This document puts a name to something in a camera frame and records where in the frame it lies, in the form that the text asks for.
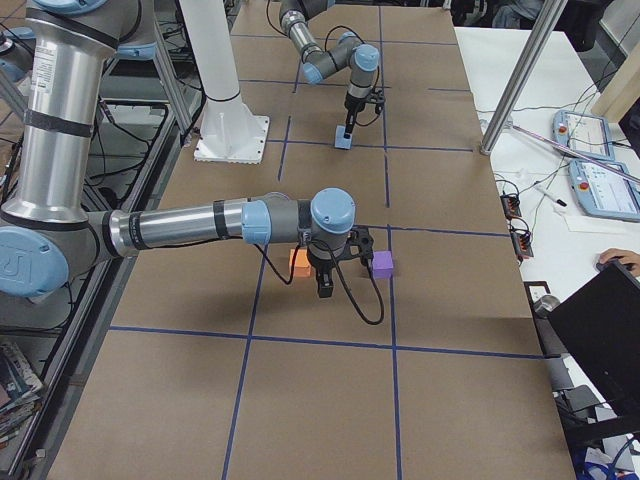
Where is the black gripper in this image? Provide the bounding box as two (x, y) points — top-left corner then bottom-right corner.
(343, 93), (369, 137)
(307, 252), (351, 298)

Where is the light blue foam block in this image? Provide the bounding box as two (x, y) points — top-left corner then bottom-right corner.
(334, 125), (352, 150)

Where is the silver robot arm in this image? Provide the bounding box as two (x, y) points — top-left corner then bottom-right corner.
(1, 1), (356, 298)
(279, 0), (385, 150)

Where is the orange foam block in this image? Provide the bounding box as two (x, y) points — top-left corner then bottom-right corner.
(289, 248), (312, 278)

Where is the purple foam block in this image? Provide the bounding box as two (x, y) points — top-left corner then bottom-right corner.
(372, 250), (394, 279)

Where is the metal reach stick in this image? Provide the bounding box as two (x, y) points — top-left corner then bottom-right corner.
(505, 118), (640, 176)

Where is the metal cup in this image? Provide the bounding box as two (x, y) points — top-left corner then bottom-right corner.
(533, 294), (561, 319)

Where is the upper teach pendant tablet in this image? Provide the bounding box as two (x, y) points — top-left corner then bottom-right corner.
(552, 109), (615, 161)

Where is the teach pendant tablet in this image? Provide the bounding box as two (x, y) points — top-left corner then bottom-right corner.
(552, 109), (615, 161)
(569, 159), (639, 222)

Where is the lower teach pendant tablet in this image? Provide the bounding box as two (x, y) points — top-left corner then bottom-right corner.
(569, 159), (639, 222)

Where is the black computer mouse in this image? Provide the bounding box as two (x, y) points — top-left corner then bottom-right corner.
(594, 257), (620, 272)

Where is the black laptop monitor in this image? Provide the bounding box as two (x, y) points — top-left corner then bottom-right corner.
(549, 261), (639, 415)

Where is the person in black shirt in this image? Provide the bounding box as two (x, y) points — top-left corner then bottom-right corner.
(597, 248), (640, 277)

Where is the stack of books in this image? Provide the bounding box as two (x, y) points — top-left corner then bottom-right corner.
(1, 338), (44, 448)

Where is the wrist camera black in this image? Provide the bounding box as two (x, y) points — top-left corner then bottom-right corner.
(344, 227), (374, 267)
(366, 87), (386, 115)

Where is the black camera cable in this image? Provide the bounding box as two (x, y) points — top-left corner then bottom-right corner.
(257, 238), (386, 327)

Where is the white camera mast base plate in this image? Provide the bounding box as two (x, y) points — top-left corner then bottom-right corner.
(194, 114), (270, 164)

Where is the aluminium frame post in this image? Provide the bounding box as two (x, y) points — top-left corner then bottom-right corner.
(480, 0), (568, 155)

